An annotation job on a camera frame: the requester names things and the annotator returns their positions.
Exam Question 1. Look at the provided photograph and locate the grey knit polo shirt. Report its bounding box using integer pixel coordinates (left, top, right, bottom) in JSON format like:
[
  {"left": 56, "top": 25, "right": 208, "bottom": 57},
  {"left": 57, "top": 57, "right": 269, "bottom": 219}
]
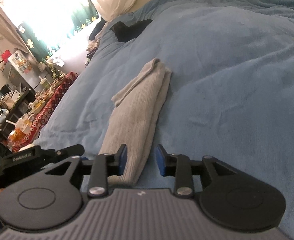
[{"left": 99, "top": 58, "right": 171, "bottom": 186}]

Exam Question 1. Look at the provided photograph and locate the folded cream towel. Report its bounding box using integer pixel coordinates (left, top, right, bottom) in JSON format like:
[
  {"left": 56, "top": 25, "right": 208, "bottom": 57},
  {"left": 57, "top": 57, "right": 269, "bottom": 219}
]
[{"left": 19, "top": 144, "right": 35, "bottom": 152}]

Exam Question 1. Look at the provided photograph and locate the dark cluttered shelf unit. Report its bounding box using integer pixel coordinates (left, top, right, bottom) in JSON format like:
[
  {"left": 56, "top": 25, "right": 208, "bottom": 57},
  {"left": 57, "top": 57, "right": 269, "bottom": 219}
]
[{"left": 0, "top": 87, "right": 35, "bottom": 139}]

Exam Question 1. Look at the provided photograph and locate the red patterned tablecloth table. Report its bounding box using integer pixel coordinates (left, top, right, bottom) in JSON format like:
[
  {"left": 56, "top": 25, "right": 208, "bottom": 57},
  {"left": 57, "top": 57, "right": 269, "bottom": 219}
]
[{"left": 12, "top": 72, "right": 78, "bottom": 152}]

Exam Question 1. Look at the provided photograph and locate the green drink cup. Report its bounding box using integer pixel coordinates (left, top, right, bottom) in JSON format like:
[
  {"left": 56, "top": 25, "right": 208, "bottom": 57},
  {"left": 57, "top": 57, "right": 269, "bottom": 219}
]
[{"left": 39, "top": 76, "right": 51, "bottom": 89}]

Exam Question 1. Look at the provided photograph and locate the silver refrigerator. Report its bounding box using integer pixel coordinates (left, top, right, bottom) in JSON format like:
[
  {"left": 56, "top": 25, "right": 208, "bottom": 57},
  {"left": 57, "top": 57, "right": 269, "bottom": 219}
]
[{"left": 3, "top": 49, "right": 54, "bottom": 92}]

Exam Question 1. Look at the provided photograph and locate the green window curtain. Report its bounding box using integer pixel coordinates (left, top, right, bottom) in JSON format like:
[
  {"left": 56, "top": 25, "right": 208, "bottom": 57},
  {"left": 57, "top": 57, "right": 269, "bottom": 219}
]
[{"left": 17, "top": 0, "right": 99, "bottom": 63}]

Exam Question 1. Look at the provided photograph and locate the black cat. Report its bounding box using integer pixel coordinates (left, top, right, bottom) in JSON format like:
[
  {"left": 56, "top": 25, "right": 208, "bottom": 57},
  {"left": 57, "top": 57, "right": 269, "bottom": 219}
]
[{"left": 110, "top": 19, "right": 153, "bottom": 43}]

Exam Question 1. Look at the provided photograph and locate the blue plush duvet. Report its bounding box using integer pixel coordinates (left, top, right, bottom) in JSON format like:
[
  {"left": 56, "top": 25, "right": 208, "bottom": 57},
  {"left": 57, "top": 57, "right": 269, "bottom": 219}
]
[{"left": 35, "top": 0, "right": 294, "bottom": 239}]

